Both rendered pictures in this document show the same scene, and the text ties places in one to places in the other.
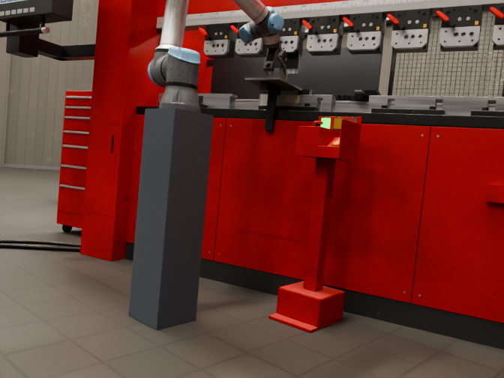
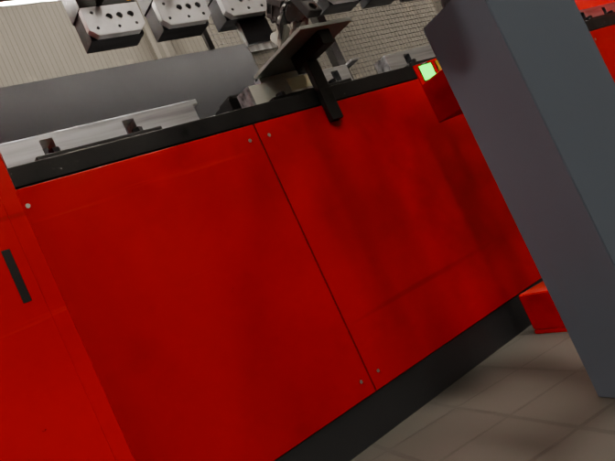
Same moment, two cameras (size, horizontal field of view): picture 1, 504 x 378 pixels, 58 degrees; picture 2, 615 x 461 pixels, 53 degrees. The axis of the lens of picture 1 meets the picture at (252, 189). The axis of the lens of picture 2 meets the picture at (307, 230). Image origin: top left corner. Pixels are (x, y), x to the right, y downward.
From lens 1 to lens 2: 2.21 m
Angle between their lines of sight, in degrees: 63
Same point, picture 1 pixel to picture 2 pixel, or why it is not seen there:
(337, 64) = (202, 76)
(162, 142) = (557, 20)
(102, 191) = (50, 434)
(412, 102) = (425, 53)
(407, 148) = not seen: hidden behind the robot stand
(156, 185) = (591, 103)
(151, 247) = not seen: outside the picture
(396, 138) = not seen: hidden behind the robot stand
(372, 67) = (249, 71)
